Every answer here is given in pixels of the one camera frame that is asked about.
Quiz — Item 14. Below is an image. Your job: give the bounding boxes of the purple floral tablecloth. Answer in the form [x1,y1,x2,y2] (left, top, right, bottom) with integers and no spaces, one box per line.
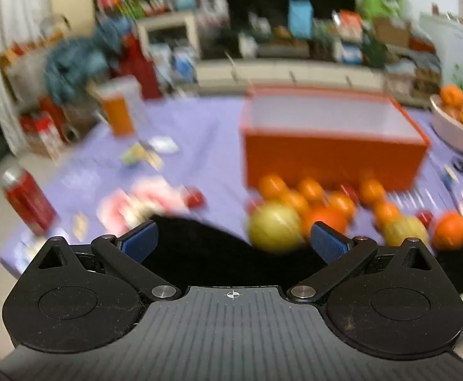
[0,95,463,326]

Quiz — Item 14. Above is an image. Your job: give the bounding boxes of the open cardboard box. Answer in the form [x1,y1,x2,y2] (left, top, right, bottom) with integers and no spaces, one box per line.
[373,16,411,48]

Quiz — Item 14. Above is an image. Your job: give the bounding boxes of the red tote bag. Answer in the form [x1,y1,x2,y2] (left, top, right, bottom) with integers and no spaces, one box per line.
[110,34,164,100]

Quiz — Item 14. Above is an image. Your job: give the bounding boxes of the white glass door cabinet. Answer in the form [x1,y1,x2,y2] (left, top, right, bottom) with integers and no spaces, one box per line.
[136,11,200,62]

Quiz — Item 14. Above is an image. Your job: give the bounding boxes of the orange white canister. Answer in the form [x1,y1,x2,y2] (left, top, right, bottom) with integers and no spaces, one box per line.
[96,77,139,137]

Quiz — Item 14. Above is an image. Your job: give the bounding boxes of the white chest freezer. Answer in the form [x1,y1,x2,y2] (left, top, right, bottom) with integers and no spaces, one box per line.
[419,11,463,102]

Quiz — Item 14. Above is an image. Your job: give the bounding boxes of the blue white mask box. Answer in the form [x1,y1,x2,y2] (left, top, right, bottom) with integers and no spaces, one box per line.
[340,43,364,64]

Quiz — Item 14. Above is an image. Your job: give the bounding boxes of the white television cabinet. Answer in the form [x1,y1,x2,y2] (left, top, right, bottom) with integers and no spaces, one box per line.
[195,57,388,98]

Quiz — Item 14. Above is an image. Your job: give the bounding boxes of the white storage bin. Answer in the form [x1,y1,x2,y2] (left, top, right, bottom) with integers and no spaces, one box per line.
[1,45,51,100]

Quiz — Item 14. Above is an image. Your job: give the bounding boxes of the orange cardboard box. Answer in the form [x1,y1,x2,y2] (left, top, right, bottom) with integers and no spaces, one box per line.
[239,85,430,191]

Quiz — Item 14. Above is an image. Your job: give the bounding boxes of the white bowl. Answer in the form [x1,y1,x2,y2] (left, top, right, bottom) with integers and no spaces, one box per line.
[430,94,463,155]

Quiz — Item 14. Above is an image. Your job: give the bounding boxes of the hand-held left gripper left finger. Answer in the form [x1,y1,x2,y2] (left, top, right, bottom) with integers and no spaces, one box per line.
[27,220,178,303]

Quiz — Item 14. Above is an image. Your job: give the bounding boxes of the white round disc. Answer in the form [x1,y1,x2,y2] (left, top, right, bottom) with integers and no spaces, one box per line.
[149,137,180,155]

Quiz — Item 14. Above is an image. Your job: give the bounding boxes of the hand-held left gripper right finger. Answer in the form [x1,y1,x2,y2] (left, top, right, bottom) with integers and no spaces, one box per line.
[287,221,439,304]

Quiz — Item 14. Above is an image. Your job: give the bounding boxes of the orange white carton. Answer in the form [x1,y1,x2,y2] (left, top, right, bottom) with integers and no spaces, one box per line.
[340,11,365,38]

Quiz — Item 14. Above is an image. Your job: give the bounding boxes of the red metal can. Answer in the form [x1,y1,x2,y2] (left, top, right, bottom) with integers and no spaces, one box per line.
[1,167,57,237]

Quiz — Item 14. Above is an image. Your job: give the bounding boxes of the white curtain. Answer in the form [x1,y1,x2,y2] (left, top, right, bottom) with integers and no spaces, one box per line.
[0,0,55,144]

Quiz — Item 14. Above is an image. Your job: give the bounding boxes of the light blue paper bag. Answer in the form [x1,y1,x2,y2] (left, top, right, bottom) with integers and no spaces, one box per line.
[288,0,314,39]

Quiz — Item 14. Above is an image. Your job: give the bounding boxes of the dark green gift bag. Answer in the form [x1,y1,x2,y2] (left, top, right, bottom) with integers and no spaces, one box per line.
[362,34,387,68]

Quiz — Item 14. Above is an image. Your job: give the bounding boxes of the pile of tangerines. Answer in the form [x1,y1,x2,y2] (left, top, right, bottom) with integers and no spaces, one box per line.
[257,172,402,231]

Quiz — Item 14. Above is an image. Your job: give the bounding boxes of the blue padded jacket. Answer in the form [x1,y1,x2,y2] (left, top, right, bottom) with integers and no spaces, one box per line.
[44,20,135,104]

